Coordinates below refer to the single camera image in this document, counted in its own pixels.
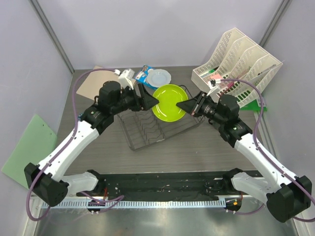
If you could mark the white slotted cable duct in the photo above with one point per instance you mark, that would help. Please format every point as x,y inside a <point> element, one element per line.
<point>88,203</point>

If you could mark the pink box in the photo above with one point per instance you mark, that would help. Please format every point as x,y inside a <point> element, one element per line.
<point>216,77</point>

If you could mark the tan cardboard folder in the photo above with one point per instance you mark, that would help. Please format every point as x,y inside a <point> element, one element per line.
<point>94,82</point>

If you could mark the white plate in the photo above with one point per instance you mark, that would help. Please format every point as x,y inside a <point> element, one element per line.
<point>158,78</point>

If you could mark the white plastic file organizer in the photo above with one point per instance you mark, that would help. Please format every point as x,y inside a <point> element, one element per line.
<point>238,58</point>

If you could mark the blue picture book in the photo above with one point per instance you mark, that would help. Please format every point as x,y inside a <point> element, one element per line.
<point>142,74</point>

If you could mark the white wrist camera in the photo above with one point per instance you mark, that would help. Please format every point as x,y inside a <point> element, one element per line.
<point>213,86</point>
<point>125,78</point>

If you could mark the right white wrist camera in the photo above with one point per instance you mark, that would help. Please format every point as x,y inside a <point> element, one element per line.
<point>213,86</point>

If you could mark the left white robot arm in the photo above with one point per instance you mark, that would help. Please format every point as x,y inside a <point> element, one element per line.
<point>45,179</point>

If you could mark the light green clipboard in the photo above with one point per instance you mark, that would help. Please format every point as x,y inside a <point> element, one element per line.
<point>37,141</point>

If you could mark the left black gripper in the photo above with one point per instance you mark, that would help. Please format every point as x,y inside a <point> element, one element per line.
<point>146,101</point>

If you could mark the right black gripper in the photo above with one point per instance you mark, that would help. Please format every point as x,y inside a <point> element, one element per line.
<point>194,106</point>

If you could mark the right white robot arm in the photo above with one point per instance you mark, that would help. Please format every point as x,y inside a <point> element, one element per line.
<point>281,191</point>

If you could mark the magenta booklet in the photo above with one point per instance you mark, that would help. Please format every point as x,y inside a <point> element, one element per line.
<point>226,87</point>

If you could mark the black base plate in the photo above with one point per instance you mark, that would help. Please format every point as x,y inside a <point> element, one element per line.
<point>163,187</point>

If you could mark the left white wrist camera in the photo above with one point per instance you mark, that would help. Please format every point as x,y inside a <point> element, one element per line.
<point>125,78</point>

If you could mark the green book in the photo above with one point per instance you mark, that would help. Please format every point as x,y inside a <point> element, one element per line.
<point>255,106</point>

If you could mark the black wire dish rack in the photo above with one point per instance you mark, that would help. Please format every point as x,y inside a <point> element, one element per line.
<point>143,129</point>

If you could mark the lime green plate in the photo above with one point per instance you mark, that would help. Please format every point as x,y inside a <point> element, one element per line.
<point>168,96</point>

